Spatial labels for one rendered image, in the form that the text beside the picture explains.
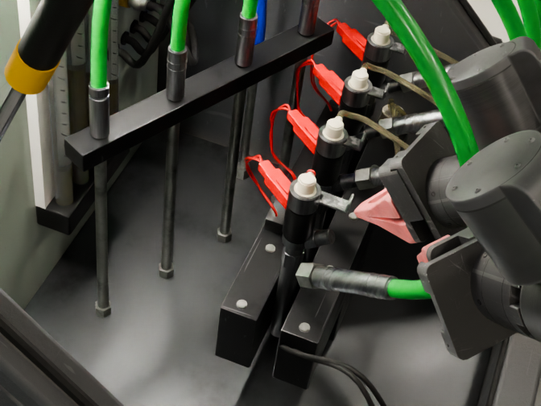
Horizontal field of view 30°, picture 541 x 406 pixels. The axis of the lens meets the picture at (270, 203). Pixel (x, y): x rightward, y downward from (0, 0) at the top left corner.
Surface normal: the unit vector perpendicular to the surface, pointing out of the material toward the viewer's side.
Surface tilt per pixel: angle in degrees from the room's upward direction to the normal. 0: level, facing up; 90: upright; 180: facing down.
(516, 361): 0
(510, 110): 59
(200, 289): 0
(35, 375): 43
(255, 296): 0
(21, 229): 90
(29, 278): 90
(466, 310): 50
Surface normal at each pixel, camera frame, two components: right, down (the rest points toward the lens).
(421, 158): 0.66, -0.14
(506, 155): -0.59, -0.76
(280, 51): 0.11, -0.69
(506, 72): 0.42, 0.05
